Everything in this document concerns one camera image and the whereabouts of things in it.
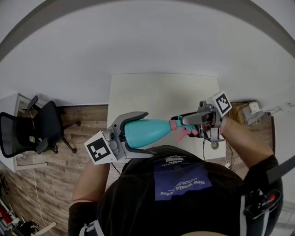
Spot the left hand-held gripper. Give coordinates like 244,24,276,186
84,111,158,165

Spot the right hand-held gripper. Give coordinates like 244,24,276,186
171,91,233,143

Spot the teal spray bottle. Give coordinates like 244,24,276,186
124,118,172,149

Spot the person's right forearm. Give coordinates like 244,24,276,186
221,116,277,170

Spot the person's left forearm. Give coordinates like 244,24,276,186
71,159,111,203

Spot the person's right hand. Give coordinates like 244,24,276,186
206,112,228,137

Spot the brown cardboard box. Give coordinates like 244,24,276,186
230,101,259,123

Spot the white square table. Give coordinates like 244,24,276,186
107,73,228,162

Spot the small white router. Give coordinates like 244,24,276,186
248,102,261,114

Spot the person's black t-shirt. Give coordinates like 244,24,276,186
68,144,284,236

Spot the black mesh office chair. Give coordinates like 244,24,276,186
0,95,81,159

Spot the grey network switch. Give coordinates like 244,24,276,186
242,108,266,126

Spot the white wall-mounted box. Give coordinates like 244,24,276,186
278,101,292,112

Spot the black harness with grey straps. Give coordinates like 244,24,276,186
79,154,295,236

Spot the thin white floor cable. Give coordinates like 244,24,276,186
33,151,47,228

